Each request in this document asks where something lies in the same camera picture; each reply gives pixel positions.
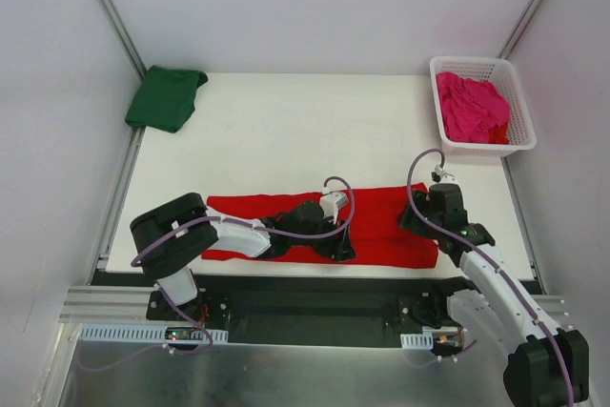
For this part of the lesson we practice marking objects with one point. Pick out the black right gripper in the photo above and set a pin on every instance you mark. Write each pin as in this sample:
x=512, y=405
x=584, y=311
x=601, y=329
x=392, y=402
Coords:
x=413, y=217

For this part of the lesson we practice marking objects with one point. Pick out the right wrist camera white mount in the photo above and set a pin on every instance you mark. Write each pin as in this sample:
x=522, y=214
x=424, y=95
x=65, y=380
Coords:
x=441, y=176

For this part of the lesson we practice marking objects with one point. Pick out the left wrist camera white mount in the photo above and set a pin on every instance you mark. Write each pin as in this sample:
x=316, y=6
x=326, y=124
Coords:
x=331, y=203

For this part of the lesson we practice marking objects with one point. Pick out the right white slotted cable duct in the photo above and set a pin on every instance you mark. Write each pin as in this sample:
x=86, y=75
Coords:
x=423, y=341

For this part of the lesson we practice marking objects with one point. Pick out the pink t shirt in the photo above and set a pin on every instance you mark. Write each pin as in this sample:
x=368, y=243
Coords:
x=470, y=108

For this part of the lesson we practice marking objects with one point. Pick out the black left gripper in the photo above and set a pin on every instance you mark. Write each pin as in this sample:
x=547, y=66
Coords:
x=339, y=239

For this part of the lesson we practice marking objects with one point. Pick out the aluminium frame rail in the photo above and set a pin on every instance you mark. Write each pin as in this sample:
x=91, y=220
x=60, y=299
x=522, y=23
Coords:
x=128, y=305

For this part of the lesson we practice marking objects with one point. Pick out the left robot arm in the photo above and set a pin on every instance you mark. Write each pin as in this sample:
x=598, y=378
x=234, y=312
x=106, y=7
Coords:
x=168, y=238

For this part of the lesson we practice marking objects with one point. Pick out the folded green t shirt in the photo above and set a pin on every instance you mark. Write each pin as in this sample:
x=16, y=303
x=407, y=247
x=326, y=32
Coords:
x=165, y=99

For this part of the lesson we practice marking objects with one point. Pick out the white plastic laundry basket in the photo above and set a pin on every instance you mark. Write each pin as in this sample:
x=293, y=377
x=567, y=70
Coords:
x=503, y=75

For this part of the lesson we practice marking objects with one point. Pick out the white slotted cable duct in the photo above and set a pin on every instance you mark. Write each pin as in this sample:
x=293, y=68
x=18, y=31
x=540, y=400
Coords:
x=126, y=333
x=423, y=341

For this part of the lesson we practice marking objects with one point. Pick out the red t shirt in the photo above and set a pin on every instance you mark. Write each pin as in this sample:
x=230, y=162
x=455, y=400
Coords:
x=375, y=234

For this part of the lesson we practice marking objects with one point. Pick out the left white slotted cable duct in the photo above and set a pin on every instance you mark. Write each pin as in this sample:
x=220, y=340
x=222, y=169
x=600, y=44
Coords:
x=126, y=333

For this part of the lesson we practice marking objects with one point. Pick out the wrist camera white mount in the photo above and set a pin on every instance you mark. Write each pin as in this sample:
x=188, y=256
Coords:
x=441, y=176
x=331, y=203

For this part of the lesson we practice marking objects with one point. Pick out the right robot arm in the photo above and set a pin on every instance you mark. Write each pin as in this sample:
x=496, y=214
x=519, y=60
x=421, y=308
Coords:
x=545, y=364

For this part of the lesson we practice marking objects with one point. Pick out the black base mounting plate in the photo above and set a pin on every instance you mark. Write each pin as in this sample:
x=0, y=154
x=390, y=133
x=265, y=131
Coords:
x=315, y=311

